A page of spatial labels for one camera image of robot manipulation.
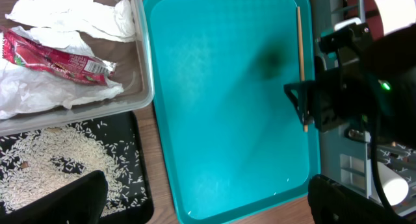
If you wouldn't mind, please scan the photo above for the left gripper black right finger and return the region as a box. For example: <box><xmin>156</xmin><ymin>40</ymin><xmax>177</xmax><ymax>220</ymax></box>
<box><xmin>307</xmin><ymin>175</ymin><xmax>411</xmax><ymax>224</ymax></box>

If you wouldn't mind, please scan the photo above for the pink bowl with rice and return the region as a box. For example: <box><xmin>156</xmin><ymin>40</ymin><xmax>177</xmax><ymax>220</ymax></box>
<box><xmin>363</xmin><ymin>0</ymin><xmax>415</xmax><ymax>40</ymax></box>

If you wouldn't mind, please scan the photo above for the white paper cup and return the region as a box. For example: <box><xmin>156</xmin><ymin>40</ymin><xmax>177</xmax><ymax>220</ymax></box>
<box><xmin>378</xmin><ymin>162</ymin><xmax>409</xmax><ymax>206</ymax></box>

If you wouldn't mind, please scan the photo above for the black food waste tray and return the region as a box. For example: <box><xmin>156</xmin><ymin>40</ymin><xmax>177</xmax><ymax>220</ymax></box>
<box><xmin>0</xmin><ymin>110</ymin><xmax>155</xmax><ymax>224</ymax></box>

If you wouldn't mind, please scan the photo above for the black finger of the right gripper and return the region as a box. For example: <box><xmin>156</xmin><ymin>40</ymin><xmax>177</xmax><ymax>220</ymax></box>
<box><xmin>283</xmin><ymin>81</ymin><xmax>316</xmax><ymax>125</ymax></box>

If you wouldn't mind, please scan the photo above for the rice pile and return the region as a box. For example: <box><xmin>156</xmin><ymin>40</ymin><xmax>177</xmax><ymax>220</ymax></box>
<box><xmin>1</xmin><ymin>121</ymin><xmax>149</xmax><ymax>216</ymax></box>

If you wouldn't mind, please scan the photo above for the grey plastic dish rack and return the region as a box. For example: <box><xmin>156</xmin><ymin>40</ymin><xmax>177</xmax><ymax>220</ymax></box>
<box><xmin>311</xmin><ymin>0</ymin><xmax>415</xmax><ymax>216</ymax></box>

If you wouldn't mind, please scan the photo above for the red snack wrapper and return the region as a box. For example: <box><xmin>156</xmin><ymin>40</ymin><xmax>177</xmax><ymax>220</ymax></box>
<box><xmin>1</xmin><ymin>27</ymin><xmax>117</xmax><ymax>86</ymax></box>

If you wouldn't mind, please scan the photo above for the right wooden chopstick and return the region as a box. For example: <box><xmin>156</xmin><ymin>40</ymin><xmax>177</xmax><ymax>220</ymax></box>
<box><xmin>296</xmin><ymin>6</ymin><xmax>309</xmax><ymax>133</ymax></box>

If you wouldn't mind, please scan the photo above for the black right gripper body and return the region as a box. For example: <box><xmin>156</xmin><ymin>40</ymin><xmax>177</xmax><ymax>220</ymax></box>
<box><xmin>315</xmin><ymin>23</ymin><xmax>387</xmax><ymax>132</ymax></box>

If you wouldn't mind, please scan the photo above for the teal plastic tray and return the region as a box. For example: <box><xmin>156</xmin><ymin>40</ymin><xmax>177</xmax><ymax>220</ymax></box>
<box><xmin>144</xmin><ymin>0</ymin><xmax>320</xmax><ymax>223</ymax></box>

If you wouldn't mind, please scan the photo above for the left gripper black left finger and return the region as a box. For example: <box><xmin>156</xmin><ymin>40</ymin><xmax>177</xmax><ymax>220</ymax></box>
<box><xmin>1</xmin><ymin>170</ymin><xmax>108</xmax><ymax>224</ymax></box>

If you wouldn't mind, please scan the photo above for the clear plastic waste bin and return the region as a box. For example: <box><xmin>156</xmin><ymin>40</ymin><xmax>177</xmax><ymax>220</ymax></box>
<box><xmin>1</xmin><ymin>0</ymin><xmax>154</xmax><ymax>136</ymax></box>

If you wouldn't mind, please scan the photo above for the white paper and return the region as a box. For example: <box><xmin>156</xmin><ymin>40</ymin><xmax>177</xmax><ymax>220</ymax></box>
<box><xmin>1</xmin><ymin>0</ymin><xmax>137</xmax><ymax>119</ymax></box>

